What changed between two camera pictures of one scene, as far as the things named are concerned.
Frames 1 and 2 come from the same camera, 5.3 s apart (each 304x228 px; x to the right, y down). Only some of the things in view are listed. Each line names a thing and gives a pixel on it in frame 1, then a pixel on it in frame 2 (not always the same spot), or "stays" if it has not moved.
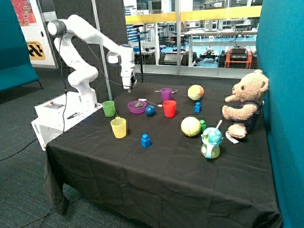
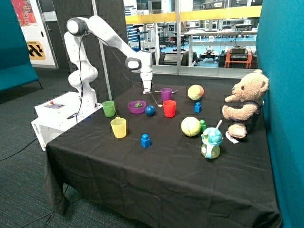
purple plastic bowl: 137,107 stays
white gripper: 126,74 → 147,77
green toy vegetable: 138,105 stays
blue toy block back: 197,107 stays
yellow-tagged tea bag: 144,100 → 158,105
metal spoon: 172,92 stays
